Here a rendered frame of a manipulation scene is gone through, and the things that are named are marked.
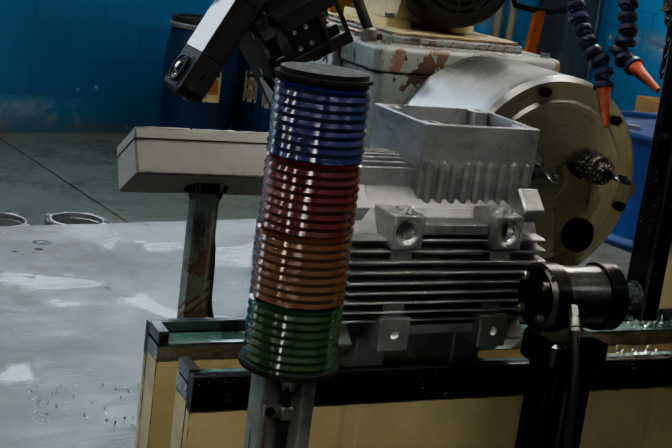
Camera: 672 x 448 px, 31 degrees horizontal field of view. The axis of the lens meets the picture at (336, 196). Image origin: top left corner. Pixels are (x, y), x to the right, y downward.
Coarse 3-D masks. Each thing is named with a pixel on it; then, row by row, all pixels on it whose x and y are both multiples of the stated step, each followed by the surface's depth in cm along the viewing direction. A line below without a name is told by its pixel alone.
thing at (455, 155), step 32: (384, 128) 113; (416, 128) 108; (448, 128) 107; (480, 128) 109; (512, 128) 110; (416, 160) 108; (448, 160) 108; (480, 160) 110; (512, 160) 111; (416, 192) 108; (448, 192) 109; (480, 192) 111; (512, 192) 112
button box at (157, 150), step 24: (120, 144) 127; (144, 144) 122; (168, 144) 124; (192, 144) 125; (216, 144) 126; (240, 144) 127; (264, 144) 128; (120, 168) 127; (144, 168) 122; (168, 168) 123; (192, 168) 124; (216, 168) 125; (240, 168) 126; (168, 192) 129; (240, 192) 132
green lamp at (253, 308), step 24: (264, 312) 75; (288, 312) 74; (312, 312) 74; (336, 312) 75; (264, 336) 75; (288, 336) 74; (312, 336) 74; (336, 336) 76; (264, 360) 75; (288, 360) 74; (312, 360) 75; (336, 360) 77
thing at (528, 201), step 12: (360, 192) 103; (516, 192) 111; (528, 192) 111; (360, 204) 103; (516, 204) 111; (528, 204) 110; (540, 204) 111; (360, 216) 103; (528, 216) 111; (516, 324) 114; (348, 336) 106; (516, 336) 113; (348, 348) 106; (492, 348) 114; (504, 348) 115
